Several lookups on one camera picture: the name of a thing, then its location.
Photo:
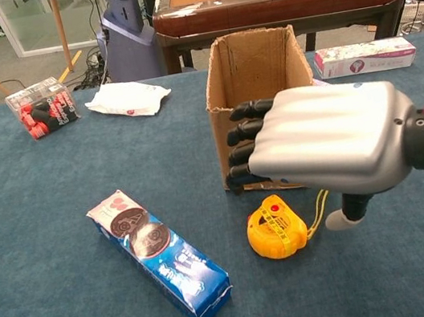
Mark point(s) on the white floral toothpaste box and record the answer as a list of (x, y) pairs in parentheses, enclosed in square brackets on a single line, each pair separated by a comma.
[(366, 59)]

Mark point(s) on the blue cookie package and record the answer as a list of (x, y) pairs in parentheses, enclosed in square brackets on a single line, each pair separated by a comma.
[(163, 256)]

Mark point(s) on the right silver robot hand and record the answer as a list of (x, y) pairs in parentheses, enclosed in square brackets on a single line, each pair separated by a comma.
[(331, 138)]

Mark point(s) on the white tissue pack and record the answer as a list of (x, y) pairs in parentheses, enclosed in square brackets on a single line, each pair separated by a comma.
[(125, 100)]

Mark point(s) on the grey-blue robot pedestal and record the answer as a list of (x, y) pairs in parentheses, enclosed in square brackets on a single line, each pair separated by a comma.
[(129, 50)]

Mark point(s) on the yellow tape measure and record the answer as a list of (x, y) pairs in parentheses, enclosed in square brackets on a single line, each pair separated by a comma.
[(275, 233)]

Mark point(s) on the blue felt table cover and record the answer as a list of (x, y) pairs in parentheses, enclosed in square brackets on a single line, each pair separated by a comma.
[(39, 195)]

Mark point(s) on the red black clear pack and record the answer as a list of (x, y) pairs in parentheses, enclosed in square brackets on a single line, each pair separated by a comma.
[(45, 111)]

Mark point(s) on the brown mahjong table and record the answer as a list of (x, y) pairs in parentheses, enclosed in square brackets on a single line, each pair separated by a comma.
[(272, 6)]

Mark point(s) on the wooden pole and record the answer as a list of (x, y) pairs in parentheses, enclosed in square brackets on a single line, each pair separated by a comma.
[(61, 29)]

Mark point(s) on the open cardboard box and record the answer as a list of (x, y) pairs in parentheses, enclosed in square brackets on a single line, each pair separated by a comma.
[(257, 65)]

